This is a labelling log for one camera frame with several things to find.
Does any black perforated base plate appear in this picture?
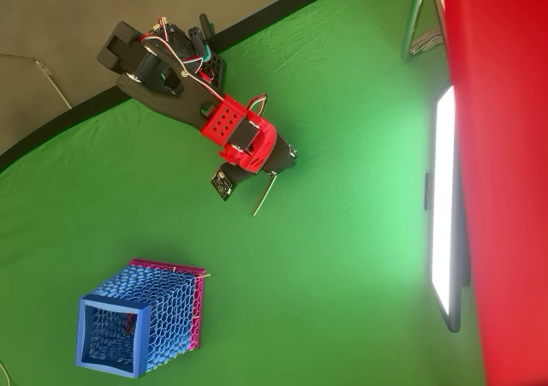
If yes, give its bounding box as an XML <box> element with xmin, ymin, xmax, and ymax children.
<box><xmin>200</xmin><ymin>50</ymin><xmax>226</xmax><ymax>90</ymax></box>

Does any green table cloth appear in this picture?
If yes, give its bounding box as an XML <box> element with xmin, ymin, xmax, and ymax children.
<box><xmin>0</xmin><ymin>0</ymin><xmax>489</xmax><ymax>386</ymax></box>

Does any blue and magenta mesh basket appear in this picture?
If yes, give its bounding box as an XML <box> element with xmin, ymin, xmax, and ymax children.
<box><xmin>75</xmin><ymin>257</ymin><xmax>207</xmax><ymax>379</ymax></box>

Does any black LED light panel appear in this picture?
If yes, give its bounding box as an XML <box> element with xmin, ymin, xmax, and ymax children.
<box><xmin>423</xmin><ymin>85</ymin><xmax>472</xmax><ymax>334</ymax></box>

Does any looped servo wire at wrist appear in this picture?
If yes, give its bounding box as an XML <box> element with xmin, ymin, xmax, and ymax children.
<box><xmin>246</xmin><ymin>92</ymin><xmax>269</xmax><ymax>116</ymax></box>

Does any chrome tube stand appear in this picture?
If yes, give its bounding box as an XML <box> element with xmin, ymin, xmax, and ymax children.
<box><xmin>401</xmin><ymin>0</ymin><xmax>446</xmax><ymax>62</ymax></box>

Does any blurred red object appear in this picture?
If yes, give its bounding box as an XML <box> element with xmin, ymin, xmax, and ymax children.
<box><xmin>436</xmin><ymin>0</ymin><xmax>548</xmax><ymax>386</ymax></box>

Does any white and red servo wire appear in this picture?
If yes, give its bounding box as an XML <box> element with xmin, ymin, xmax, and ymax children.
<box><xmin>139</xmin><ymin>15</ymin><xmax>223</xmax><ymax>100</ymax></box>

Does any thin grey floor cable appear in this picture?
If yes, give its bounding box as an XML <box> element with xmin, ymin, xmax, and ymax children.
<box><xmin>0</xmin><ymin>53</ymin><xmax>73</xmax><ymax>110</ymax></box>

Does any small camera circuit board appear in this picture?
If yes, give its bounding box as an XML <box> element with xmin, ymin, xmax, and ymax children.
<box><xmin>210</xmin><ymin>166</ymin><xmax>235</xmax><ymax>202</ymax></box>

